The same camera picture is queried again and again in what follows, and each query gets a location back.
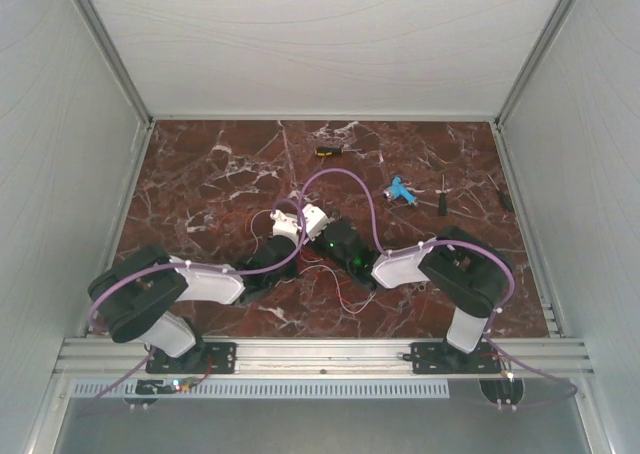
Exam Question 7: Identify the red wire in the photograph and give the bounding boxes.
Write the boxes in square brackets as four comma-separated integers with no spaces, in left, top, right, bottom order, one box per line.
[297,258,351,308]

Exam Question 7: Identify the orange wire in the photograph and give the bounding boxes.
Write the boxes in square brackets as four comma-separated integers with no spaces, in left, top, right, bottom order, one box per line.
[209,212,256,235]

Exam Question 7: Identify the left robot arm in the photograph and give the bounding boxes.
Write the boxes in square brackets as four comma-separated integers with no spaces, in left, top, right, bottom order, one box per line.
[88,235,298,373]

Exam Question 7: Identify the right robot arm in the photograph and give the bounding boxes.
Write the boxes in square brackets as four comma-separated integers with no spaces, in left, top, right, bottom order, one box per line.
[311,220,515,374]

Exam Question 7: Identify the yellow black screwdriver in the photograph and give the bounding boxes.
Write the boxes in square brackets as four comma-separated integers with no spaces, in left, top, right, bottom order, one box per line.
[314,146,359,157]

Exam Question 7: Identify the blue plastic tool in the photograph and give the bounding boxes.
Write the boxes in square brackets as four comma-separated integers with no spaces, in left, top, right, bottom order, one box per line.
[383,176,417,206]

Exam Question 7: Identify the black screwdriver far right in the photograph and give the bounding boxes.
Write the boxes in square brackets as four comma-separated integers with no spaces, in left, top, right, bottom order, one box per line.
[487,175,515,212]

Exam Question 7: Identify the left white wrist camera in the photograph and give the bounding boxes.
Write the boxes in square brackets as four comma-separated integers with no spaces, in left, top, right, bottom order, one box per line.
[270,209,306,243]

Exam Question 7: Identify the black handle screwdriver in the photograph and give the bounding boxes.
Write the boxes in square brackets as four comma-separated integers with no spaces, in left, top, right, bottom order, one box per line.
[437,175,449,217]

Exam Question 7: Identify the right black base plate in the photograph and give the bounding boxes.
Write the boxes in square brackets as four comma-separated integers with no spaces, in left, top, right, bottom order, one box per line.
[400,340,502,375]

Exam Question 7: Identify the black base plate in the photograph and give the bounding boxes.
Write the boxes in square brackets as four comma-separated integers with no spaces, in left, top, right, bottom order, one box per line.
[145,341,237,375]
[400,340,502,375]

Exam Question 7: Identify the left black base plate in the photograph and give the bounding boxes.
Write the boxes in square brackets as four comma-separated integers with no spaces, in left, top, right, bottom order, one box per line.
[145,341,237,375]

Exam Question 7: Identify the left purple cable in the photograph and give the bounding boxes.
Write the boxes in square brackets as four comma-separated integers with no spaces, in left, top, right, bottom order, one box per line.
[77,198,307,418]

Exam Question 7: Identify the aluminium front rail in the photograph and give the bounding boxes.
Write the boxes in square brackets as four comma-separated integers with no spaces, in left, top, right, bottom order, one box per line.
[53,338,594,379]

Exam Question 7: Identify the slotted grey cable duct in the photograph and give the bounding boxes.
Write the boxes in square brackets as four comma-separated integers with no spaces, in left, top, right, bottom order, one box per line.
[71,378,450,399]

